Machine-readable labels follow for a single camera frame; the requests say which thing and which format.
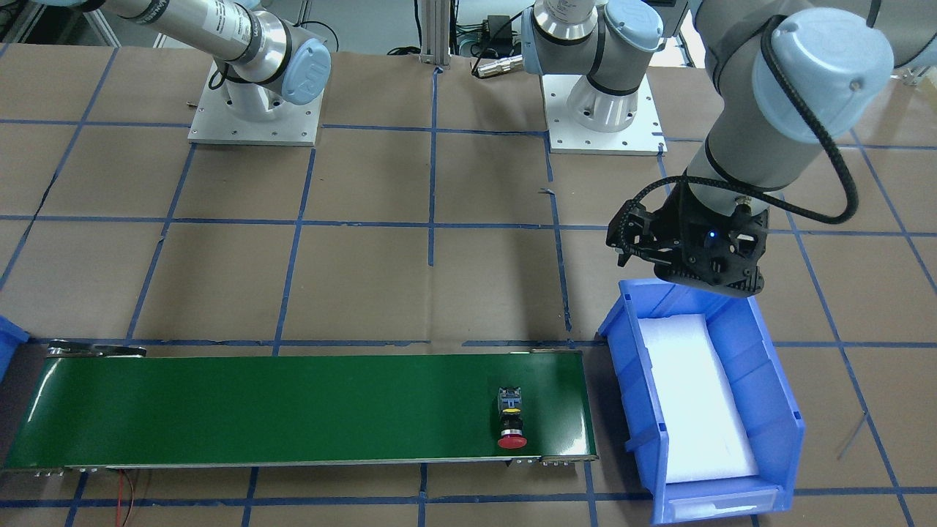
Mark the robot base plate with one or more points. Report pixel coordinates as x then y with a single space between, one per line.
583 120
247 115

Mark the aluminium frame post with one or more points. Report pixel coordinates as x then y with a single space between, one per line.
435 24

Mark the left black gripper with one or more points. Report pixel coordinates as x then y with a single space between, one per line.
674 231

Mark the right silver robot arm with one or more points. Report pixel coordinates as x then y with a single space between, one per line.
265 68

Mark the white foam pad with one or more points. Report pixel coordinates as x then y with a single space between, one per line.
707 439

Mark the red push button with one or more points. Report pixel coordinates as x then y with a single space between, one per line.
511 423

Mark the blue plastic bin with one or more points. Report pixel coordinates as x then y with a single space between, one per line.
766 404
12 336

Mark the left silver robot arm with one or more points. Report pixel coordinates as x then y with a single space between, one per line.
793 77

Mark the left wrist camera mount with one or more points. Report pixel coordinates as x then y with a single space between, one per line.
729 245

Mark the green conveyor belt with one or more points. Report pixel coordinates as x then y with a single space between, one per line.
109 407

